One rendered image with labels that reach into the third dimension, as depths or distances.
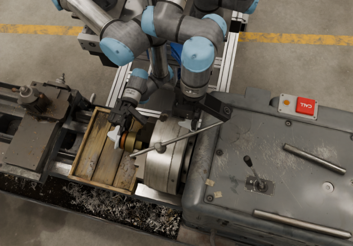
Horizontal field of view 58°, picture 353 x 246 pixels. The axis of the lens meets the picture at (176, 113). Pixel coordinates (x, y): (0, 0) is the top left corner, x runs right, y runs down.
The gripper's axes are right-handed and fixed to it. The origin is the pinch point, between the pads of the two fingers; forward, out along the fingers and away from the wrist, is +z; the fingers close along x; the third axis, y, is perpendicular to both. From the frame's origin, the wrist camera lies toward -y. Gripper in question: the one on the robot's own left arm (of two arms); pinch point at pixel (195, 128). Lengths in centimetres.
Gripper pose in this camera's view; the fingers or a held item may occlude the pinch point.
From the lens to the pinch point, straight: 103.4
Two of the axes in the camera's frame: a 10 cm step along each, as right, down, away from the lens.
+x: -2.7, 7.9, -5.5
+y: -9.6, -2.4, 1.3
